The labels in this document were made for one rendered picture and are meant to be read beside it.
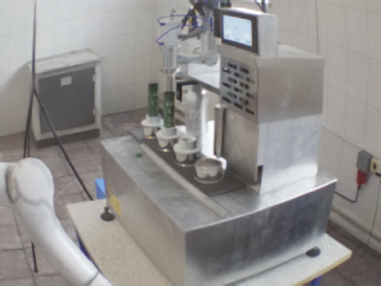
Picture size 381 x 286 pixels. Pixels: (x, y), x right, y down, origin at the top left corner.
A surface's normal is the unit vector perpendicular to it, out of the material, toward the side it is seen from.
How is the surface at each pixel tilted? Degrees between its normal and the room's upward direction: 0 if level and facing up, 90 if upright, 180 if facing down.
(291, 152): 90
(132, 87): 90
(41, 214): 72
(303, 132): 90
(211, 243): 90
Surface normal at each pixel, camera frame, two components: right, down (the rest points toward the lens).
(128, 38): 0.47, 0.32
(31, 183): 0.40, -0.18
